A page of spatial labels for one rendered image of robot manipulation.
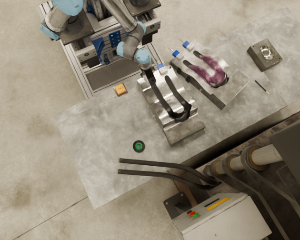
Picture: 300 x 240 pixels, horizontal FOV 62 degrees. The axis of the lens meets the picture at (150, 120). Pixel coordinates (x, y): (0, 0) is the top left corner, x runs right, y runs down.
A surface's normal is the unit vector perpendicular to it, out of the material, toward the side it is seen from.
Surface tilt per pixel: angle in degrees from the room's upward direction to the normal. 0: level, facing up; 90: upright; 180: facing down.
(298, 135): 90
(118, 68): 0
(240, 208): 0
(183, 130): 0
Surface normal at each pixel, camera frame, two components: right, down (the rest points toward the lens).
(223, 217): 0.01, -0.27
